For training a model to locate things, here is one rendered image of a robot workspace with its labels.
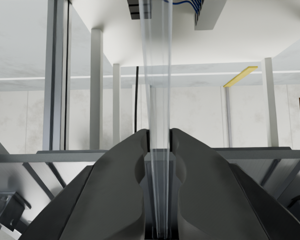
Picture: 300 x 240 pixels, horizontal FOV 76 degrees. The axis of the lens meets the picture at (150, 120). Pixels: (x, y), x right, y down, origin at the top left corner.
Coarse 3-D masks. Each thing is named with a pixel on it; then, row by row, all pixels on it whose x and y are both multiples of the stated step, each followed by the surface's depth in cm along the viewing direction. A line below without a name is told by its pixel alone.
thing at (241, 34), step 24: (72, 0) 46; (96, 0) 46; (120, 0) 46; (240, 0) 47; (264, 0) 47; (288, 0) 47; (96, 24) 56; (120, 24) 56; (192, 24) 57; (216, 24) 57; (240, 24) 57; (264, 24) 57; (288, 24) 58; (120, 48) 70; (192, 48) 72; (216, 48) 72; (240, 48) 72; (264, 48) 73
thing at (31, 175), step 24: (0, 168) 18; (24, 168) 17; (48, 168) 18; (72, 168) 18; (264, 168) 17; (288, 168) 17; (24, 192) 21; (48, 192) 20; (144, 192) 20; (288, 192) 20; (24, 216) 25; (168, 216) 24
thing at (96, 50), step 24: (96, 48) 57; (96, 72) 56; (120, 72) 87; (264, 72) 82; (96, 96) 56; (120, 96) 86; (264, 96) 82; (96, 120) 55; (120, 120) 84; (96, 144) 54
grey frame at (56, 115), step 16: (48, 0) 44; (64, 0) 44; (48, 16) 44; (64, 16) 44; (48, 32) 43; (64, 32) 44; (48, 48) 43; (64, 48) 43; (48, 64) 43; (64, 64) 43; (48, 80) 42; (64, 80) 43; (48, 96) 42; (64, 96) 43; (48, 112) 41; (64, 112) 43; (48, 128) 41; (64, 128) 43; (48, 144) 41; (64, 144) 43
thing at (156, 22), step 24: (144, 0) 8; (168, 0) 8; (144, 24) 8; (168, 24) 8; (144, 48) 9; (168, 48) 9; (144, 72) 10; (168, 72) 10; (168, 96) 11; (168, 120) 12; (168, 144) 14; (168, 168) 15; (168, 192) 18
